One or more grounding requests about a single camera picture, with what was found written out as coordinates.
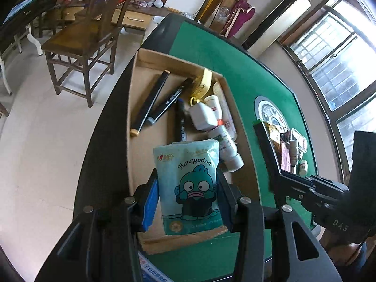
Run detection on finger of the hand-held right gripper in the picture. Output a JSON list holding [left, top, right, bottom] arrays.
[[278, 172, 317, 188], [286, 188, 315, 204]]

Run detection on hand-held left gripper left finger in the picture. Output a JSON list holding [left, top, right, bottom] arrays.
[[34, 168, 160, 282]]

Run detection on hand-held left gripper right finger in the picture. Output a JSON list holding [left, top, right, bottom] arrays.
[[215, 170, 343, 282]]

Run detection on white capped medicine bottle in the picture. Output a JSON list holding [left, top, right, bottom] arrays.
[[289, 139, 298, 165]]

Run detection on teal cartoon tissue packet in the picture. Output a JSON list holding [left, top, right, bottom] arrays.
[[153, 139, 228, 236]]

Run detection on brown cardboard box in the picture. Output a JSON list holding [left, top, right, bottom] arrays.
[[127, 48, 260, 255]]

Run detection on yellow snack packet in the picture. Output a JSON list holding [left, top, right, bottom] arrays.
[[264, 122, 282, 153]]

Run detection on white bottle green label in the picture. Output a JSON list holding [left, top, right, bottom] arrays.
[[209, 126, 245, 173]]

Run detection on black pen blue cap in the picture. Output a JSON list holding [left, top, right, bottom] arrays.
[[175, 99, 188, 143]]

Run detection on white bottle orange cap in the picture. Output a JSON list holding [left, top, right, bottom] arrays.
[[188, 100, 225, 131]]

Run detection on clear plastic packet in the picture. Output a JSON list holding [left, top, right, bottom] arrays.
[[213, 82, 238, 138]]

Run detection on white bottle red print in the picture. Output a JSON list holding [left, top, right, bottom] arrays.
[[204, 95, 223, 119]]

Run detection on black marker yellow caps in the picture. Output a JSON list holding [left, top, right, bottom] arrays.
[[131, 70, 171, 137]]

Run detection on black marker grey cap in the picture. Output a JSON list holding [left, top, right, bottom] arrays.
[[145, 77, 194, 125]]

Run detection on person's right forearm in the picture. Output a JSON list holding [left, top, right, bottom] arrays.
[[319, 229, 371, 277]]

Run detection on pink patterned packet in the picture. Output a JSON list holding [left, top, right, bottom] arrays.
[[279, 141, 293, 172]]

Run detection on blue printed paper sheet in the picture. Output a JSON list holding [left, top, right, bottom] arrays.
[[138, 253, 174, 282]]

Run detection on round metal table plate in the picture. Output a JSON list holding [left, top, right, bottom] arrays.
[[254, 95, 294, 141]]

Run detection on barred window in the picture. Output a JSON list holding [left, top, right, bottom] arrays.
[[276, 0, 376, 180]]

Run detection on standing air conditioner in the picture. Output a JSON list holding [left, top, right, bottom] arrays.
[[242, 0, 312, 59]]

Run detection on maroon fringed cloth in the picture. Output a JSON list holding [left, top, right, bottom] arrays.
[[220, 0, 256, 39]]

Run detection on wooden desk with drawer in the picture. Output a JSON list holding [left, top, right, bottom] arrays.
[[56, 0, 177, 31]]

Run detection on black topped table white legs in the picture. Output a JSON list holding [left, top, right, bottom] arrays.
[[0, 0, 61, 94]]

